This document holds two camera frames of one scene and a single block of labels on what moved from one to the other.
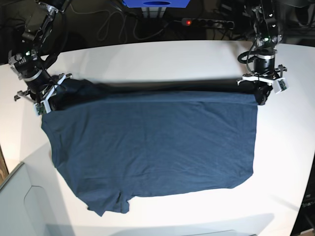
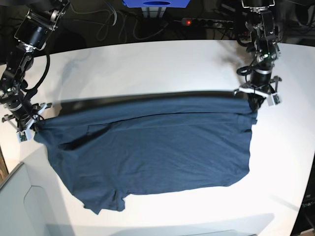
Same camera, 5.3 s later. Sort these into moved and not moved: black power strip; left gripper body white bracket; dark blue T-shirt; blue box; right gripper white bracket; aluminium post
Moved: right gripper white bracket; dark blue T-shirt; left gripper body white bracket
Not moved: black power strip; aluminium post; blue box
